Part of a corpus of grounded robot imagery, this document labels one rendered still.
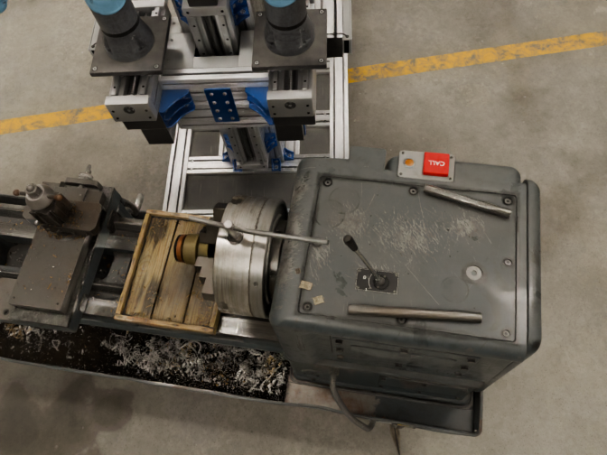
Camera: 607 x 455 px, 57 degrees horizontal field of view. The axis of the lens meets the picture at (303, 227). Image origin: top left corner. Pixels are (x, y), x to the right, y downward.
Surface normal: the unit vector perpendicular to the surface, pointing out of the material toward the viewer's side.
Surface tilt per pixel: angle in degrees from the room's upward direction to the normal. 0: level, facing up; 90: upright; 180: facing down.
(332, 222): 0
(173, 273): 0
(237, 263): 28
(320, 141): 0
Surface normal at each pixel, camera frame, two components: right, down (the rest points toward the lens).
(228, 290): -0.18, 0.51
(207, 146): -0.07, -0.42
